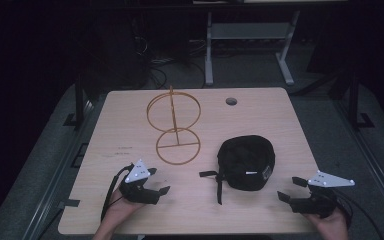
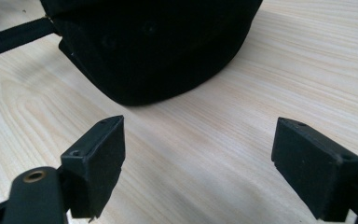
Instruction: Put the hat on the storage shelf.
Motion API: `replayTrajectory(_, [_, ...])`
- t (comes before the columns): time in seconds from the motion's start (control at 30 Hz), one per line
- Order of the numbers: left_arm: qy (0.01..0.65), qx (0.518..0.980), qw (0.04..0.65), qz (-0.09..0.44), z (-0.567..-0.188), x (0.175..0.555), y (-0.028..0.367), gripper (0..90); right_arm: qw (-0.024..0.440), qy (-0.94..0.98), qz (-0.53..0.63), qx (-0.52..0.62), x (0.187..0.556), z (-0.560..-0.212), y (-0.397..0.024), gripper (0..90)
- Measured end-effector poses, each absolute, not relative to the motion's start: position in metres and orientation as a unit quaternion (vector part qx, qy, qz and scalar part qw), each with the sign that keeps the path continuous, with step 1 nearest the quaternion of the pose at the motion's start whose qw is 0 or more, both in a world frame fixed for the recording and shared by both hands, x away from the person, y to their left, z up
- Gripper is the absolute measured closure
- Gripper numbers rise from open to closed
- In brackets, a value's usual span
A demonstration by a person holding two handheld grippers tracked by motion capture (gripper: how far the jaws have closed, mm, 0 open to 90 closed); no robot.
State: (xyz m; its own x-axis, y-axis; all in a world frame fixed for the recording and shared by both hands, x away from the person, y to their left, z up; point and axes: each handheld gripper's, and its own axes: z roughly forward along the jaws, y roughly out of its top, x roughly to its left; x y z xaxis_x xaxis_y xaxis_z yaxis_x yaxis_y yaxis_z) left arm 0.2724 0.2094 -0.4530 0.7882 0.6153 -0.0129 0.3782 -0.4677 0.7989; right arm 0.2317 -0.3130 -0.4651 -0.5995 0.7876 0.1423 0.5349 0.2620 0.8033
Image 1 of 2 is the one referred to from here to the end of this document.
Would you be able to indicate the black metal post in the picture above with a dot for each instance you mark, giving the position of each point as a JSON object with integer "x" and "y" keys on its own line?
{"x": 354, "y": 100}
{"x": 79, "y": 100}

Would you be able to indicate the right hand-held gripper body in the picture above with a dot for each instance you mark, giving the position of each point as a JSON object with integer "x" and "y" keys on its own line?
{"x": 316, "y": 203}

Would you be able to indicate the grey metal stand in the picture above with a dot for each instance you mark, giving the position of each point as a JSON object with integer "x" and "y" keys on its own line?
{"x": 250, "y": 31}

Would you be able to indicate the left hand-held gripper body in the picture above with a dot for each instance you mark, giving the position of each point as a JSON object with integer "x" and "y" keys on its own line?
{"x": 136, "y": 191}

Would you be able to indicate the person's left hand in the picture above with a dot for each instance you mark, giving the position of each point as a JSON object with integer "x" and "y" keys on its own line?
{"x": 121, "y": 208}

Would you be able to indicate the black cap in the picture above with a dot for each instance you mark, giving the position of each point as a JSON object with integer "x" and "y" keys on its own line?
{"x": 246, "y": 163}

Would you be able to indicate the person's right hand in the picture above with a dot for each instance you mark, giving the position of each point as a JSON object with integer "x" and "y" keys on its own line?
{"x": 330, "y": 226}

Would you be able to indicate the grey tape strip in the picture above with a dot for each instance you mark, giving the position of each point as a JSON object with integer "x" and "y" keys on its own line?
{"x": 69, "y": 203}

